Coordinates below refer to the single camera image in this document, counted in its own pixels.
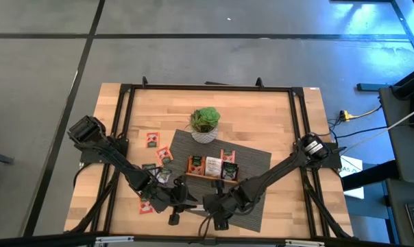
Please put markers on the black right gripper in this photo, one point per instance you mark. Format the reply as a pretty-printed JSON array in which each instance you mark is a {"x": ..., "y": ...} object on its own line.
[{"x": 229, "y": 202}]

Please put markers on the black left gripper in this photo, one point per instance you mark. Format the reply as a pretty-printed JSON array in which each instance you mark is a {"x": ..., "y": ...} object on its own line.
[{"x": 167, "y": 197}]

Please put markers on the white orange tea packet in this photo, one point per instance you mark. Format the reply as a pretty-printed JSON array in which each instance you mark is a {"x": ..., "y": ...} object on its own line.
[
  {"x": 199, "y": 207},
  {"x": 212, "y": 167}
]

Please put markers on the dark purple tea packet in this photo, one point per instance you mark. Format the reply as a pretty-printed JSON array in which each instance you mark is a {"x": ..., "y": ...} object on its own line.
[
  {"x": 229, "y": 171},
  {"x": 164, "y": 175},
  {"x": 149, "y": 168}
]

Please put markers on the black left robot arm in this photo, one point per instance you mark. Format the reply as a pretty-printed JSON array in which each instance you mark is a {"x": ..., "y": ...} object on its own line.
[{"x": 118, "y": 161}]

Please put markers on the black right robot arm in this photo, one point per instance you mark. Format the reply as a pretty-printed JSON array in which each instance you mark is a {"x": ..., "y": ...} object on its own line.
[{"x": 279, "y": 168}]

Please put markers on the wooden three-compartment tea box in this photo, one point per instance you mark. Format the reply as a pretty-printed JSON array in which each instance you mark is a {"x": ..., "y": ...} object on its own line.
[{"x": 207, "y": 178}]

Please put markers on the grey woven placemat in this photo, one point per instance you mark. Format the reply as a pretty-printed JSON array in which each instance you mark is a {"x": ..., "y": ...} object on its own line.
[{"x": 255, "y": 164}]

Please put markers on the succulent in patterned white pot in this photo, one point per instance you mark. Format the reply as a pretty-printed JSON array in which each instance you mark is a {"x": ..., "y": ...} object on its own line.
[{"x": 206, "y": 118}]

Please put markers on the white printed box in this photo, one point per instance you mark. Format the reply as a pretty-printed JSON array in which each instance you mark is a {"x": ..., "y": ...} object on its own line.
[{"x": 351, "y": 164}]

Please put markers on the small white sticker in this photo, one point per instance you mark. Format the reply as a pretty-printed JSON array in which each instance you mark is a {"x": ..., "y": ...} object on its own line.
[{"x": 315, "y": 88}]

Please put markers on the black desk support beam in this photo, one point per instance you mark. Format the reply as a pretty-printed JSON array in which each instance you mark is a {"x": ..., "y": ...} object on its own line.
[{"x": 368, "y": 176}]

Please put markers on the yellow power plug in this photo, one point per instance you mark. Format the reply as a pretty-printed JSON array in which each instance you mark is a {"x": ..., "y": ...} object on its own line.
[{"x": 344, "y": 115}]

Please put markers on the dark desk with keyboard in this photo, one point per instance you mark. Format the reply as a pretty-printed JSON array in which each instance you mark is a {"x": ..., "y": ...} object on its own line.
[{"x": 397, "y": 219}]

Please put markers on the teal floor bar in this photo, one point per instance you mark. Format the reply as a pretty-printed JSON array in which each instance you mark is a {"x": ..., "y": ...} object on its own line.
[{"x": 371, "y": 87}]

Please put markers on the black angled beam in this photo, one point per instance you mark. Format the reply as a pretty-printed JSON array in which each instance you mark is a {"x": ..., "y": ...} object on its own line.
[{"x": 411, "y": 82}]

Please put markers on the silver metal bracket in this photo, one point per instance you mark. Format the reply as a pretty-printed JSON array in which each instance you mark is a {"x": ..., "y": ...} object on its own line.
[
  {"x": 114, "y": 239},
  {"x": 304, "y": 243}
]

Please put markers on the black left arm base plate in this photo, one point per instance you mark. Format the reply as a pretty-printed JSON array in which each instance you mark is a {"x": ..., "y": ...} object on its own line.
[{"x": 90, "y": 158}]

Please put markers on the black metal table frame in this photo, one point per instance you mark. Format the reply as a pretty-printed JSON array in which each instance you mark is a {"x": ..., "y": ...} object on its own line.
[{"x": 210, "y": 87}]

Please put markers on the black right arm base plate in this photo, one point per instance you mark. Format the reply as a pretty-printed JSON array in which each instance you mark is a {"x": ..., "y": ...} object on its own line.
[{"x": 335, "y": 161}]

